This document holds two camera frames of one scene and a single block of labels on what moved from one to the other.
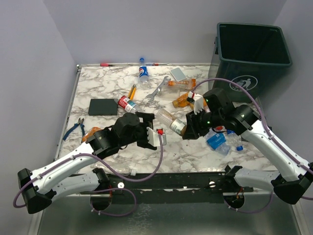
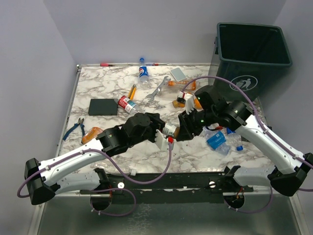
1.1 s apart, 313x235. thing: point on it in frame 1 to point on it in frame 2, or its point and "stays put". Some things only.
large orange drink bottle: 89,132 stays put
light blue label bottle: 217,142 stays put
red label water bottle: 126,103 stays put
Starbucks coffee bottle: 175,124 to 176,130
